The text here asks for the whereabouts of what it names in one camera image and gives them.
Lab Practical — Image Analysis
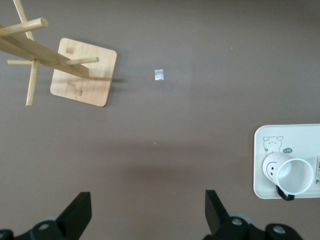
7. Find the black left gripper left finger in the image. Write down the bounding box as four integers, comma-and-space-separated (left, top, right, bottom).
14, 191, 92, 240

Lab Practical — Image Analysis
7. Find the wooden cup rack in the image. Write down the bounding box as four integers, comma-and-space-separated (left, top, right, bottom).
0, 0, 118, 108

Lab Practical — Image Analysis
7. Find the white smiley cup black handle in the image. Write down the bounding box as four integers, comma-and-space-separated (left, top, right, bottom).
261, 151, 315, 202

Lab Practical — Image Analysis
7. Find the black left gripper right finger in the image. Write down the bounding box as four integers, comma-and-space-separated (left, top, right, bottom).
203, 190, 303, 240

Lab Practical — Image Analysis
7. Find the small clear tape piece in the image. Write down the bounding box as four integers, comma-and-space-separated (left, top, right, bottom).
154, 68, 166, 82

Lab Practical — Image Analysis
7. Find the cream tray with bear print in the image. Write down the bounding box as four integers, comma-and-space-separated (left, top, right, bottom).
253, 123, 320, 200

